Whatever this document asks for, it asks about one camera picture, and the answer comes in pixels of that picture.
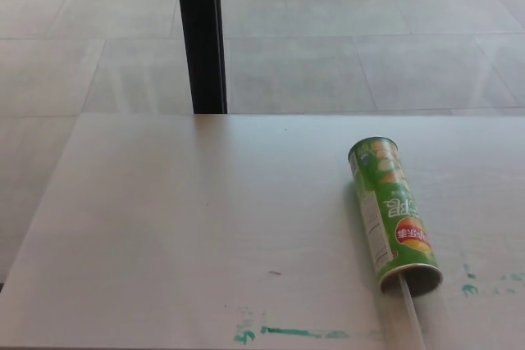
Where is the clear plastic chips tray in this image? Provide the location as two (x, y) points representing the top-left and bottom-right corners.
(397, 275), (467, 350)

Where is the green chips can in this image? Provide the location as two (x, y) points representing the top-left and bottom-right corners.
(347, 135), (445, 298)

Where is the black vertical post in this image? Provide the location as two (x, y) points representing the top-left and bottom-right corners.
(173, 0), (229, 116)

